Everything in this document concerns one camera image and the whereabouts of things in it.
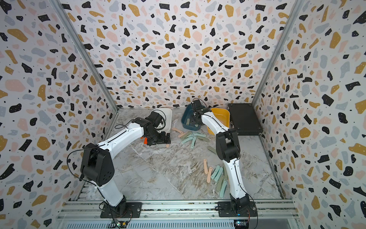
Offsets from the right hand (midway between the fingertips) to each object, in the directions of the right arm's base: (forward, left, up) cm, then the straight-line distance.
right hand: (195, 119), depth 103 cm
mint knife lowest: (-44, -17, -9) cm, 48 cm away
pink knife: (-17, +19, -8) cm, 27 cm away
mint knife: (-14, +1, -8) cm, 17 cm away
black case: (+5, -38, -4) cm, 38 cm away
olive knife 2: (-10, -6, -9) cm, 15 cm away
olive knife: (-18, -12, -9) cm, 24 cm away
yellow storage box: (+9, -22, -5) cm, 24 cm away
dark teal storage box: (+13, +7, -6) cm, 16 cm away
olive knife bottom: (-35, -19, -10) cm, 42 cm away
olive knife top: (-6, +5, -9) cm, 12 cm away
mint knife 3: (-6, -3, -9) cm, 12 cm away
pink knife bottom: (-37, -9, -9) cm, 39 cm away
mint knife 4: (-35, -13, -9) cm, 38 cm away
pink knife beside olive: (-31, -7, -9) cm, 33 cm away
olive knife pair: (+6, +5, -8) cm, 11 cm away
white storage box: (-17, +15, +22) cm, 32 cm away
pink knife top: (-4, +13, -8) cm, 15 cm away
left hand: (-21, +17, +4) cm, 28 cm away
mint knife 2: (-12, +5, -9) cm, 16 cm away
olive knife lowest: (-41, -16, -9) cm, 45 cm away
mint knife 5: (-38, -14, -9) cm, 42 cm away
